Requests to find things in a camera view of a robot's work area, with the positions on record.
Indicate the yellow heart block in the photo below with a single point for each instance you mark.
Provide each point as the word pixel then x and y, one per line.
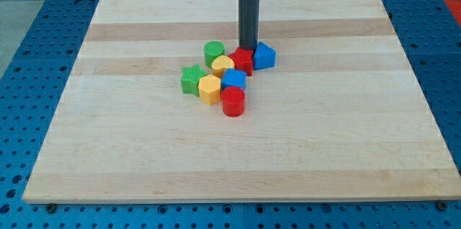
pixel 221 64

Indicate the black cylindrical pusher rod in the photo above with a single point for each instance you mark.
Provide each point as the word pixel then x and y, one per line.
pixel 248 23

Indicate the yellow hexagon block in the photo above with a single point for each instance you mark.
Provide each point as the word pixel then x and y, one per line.
pixel 209 89

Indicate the wooden board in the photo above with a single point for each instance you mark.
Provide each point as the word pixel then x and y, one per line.
pixel 339 118

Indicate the red cylinder block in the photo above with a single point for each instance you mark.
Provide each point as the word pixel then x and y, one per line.
pixel 233 101

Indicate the red star block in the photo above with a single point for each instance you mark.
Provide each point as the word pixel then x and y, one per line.
pixel 243 60

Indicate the blue triangle block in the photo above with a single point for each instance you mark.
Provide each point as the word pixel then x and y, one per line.
pixel 264 57

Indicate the blue cube block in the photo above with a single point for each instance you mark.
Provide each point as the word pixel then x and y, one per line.
pixel 233 77

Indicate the green cylinder block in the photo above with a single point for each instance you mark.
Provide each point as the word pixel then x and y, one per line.
pixel 212 50

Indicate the green star block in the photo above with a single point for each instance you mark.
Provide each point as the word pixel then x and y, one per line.
pixel 190 79

